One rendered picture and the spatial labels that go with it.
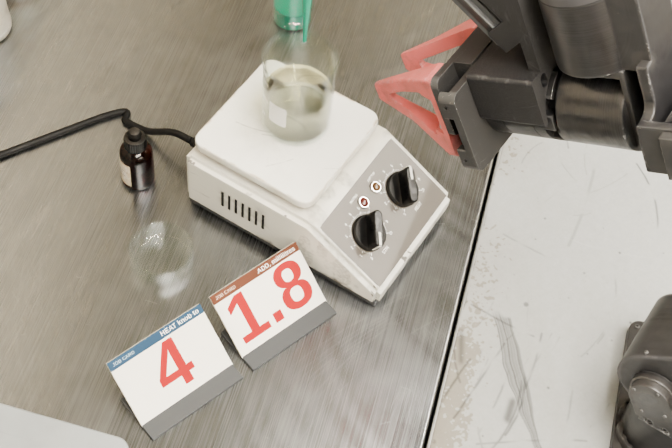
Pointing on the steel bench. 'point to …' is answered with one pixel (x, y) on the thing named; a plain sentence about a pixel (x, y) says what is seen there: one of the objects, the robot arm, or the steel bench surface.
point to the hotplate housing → (289, 215)
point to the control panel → (430, 197)
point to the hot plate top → (229, 132)
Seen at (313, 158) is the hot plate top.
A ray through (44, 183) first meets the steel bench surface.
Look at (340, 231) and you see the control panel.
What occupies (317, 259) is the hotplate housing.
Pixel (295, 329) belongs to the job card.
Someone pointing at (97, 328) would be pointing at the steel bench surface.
